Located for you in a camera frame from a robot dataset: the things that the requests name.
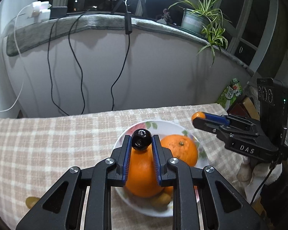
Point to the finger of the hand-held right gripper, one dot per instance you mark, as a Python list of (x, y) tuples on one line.
[(216, 117), (206, 124)]

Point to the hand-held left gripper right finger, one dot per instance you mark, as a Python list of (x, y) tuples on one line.
[(156, 160)]

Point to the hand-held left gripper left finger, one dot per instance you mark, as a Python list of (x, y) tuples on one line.
[(127, 160)]

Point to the small mandarin orange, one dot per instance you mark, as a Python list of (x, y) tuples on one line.
[(196, 115)]

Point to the large orange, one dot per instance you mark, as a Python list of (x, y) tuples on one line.
[(141, 173)]

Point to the shiny dark plum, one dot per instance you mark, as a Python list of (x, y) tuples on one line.
[(140, 142)]

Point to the orange with green stem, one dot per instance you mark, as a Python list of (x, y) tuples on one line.
[(182, 153)]

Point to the white floral plate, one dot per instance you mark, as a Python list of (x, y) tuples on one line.
[(164, 127)]

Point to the brown longan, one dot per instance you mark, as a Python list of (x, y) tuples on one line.
[(161, 200)]

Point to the person's right forearm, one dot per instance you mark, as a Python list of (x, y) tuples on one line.
[(280, 196)]

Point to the person's right hand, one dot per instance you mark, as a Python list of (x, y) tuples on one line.
[(247, 175)]

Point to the tan box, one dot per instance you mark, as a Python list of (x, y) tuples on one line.
[(251, 106)]

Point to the dark red box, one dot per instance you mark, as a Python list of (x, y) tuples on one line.
[(238, 111)]

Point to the green printed box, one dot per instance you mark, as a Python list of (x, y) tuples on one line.
[(231, 93)]

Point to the beige plaid cloth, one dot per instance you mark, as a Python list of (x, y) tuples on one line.
[(50, 143)]

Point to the potted spider plant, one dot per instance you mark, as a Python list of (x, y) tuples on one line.
[(194, 21)]

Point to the green plum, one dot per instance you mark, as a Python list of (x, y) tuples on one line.
[(31, 201)]

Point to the small purple plant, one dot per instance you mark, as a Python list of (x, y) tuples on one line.
[(166, 14)]

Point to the black hanging device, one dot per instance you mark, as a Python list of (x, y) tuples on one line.
[(128, 22)]

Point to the black box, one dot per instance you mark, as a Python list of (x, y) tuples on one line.
[(58, 12)]

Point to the white power adapter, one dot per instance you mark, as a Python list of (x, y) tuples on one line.
[(39, 9)]

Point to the white window frame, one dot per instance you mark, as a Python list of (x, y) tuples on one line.
[(248, 9)]

